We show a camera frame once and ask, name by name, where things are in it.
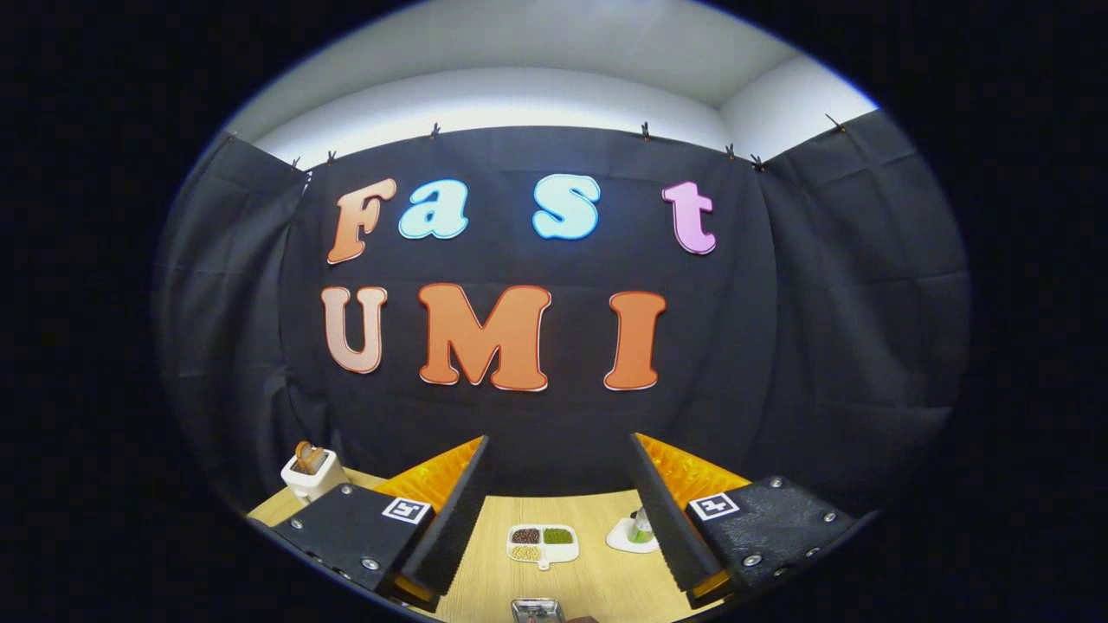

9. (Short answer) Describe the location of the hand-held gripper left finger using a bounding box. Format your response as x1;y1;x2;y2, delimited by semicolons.
273;435;492;611

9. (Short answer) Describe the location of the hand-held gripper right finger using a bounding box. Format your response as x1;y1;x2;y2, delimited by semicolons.
628;433;858;611

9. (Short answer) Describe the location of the white coaster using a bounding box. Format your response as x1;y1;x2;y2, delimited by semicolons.
606;516;660;555

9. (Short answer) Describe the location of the white divided bean dish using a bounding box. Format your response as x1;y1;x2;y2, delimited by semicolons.
506;523;579;571

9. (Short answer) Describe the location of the cream white toaster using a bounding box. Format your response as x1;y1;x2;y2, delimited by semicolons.
280;441;350;504

